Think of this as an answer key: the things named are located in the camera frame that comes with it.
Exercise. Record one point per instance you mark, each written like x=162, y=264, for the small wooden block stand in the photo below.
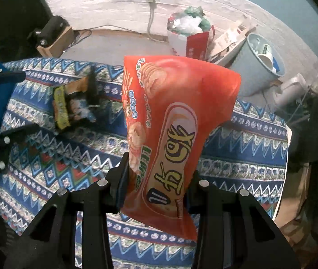
x=59, y=46

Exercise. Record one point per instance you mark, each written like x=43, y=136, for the flattened cardboard packaging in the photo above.
x=227, y=46

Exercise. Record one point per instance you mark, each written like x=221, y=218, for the black fabric backdrop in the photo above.
x=18, y=21

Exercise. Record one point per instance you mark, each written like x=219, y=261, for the red white paper bag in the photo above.
x=188, y=33

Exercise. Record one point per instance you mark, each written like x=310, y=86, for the light blue waste bin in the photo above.
x=258, y=63

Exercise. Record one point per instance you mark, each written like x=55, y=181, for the red cracker bag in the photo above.
x=171, y=104

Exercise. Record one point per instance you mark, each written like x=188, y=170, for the small dark yellow snack pack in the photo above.
x=74, y=102

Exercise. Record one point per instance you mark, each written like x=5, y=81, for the cardboard pile on floor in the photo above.
x=293, y=218

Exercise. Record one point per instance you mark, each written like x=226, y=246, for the white electric kettle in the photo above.
x=278, y=97

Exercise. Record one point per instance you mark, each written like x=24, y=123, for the blue patterned tablecloth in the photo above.
x=248, y=152

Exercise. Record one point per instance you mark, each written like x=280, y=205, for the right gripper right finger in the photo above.
x=193, y=198

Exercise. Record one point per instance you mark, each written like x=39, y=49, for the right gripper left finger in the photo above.
x=118, y=178

